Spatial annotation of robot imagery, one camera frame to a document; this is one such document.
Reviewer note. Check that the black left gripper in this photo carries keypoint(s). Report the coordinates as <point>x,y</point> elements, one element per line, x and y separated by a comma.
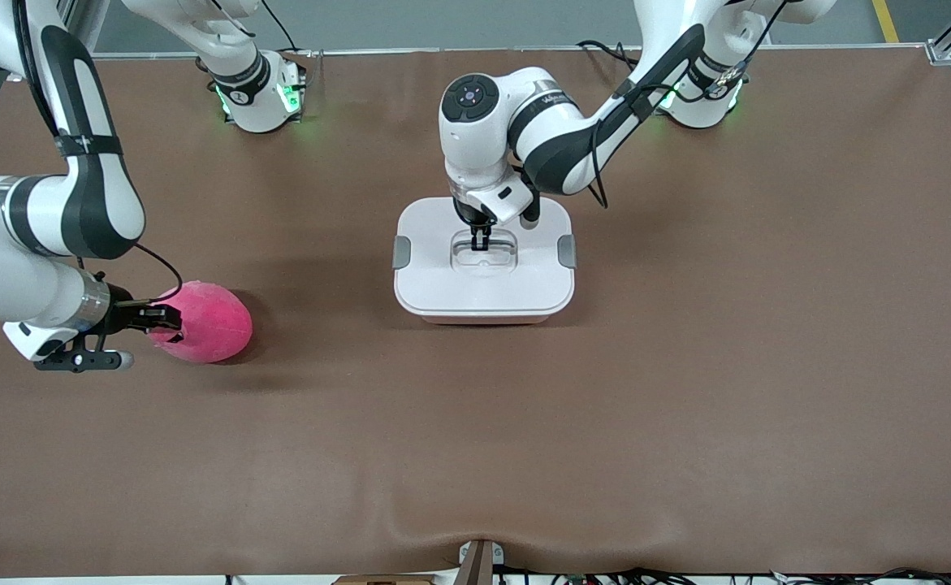
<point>469,215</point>

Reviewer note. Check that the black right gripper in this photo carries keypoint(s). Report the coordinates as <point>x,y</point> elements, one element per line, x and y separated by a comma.
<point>127,316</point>

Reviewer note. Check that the pink plush toy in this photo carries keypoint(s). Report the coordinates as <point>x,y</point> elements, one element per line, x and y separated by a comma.
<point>215,325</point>

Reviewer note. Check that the white lid with grey latches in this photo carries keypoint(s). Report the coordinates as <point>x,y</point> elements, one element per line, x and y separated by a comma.
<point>443,284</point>

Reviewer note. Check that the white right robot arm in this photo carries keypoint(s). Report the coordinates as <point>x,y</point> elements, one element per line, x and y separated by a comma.
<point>93,203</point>

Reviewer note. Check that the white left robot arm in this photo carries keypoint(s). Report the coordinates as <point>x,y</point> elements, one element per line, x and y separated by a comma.
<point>556,138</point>

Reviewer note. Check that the pink translucent plastic box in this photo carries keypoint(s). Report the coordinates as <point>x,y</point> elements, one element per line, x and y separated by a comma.
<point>483,320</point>

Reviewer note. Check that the brown table mat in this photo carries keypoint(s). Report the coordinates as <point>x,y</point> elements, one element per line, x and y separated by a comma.
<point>475,447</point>

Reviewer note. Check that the metal table edge clamp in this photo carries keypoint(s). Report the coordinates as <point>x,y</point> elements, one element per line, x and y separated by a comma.
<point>479,561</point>

